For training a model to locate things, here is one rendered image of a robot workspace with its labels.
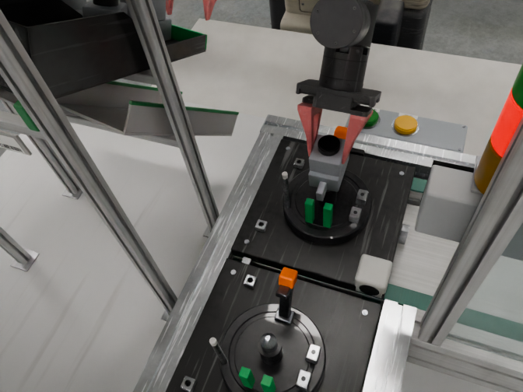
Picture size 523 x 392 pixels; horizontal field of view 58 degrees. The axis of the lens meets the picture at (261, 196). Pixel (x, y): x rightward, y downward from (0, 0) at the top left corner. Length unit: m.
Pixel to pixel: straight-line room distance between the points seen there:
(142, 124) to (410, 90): 0.67
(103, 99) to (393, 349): 0.55
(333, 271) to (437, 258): 0.18
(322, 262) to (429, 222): 0.26
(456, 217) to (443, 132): 0.44
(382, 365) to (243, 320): 0.19
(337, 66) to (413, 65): 0.59
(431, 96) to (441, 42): 1.61
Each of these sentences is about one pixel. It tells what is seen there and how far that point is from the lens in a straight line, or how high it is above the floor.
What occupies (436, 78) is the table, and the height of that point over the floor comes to 0.86.
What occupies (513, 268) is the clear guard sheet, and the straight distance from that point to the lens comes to 0.51.
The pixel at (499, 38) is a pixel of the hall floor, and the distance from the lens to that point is 2.81.
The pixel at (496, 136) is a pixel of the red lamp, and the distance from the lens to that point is 0.41.
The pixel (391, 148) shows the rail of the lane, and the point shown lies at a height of 0.95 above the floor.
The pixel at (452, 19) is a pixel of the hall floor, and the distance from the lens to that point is 2.89.
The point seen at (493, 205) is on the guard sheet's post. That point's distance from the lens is 0.41.
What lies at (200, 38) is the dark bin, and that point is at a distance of 0.69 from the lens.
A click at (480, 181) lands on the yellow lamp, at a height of 1.27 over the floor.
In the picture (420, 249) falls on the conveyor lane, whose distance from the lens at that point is 0.81.
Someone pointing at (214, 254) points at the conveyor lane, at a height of 0.95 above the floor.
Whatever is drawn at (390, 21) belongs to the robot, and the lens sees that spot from 1.51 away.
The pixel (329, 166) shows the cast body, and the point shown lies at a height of 1.10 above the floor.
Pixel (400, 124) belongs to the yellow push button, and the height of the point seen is 0.97.
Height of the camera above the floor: 1.61
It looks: 54 degrees down
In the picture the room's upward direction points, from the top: 10 degrees counter-clockwise
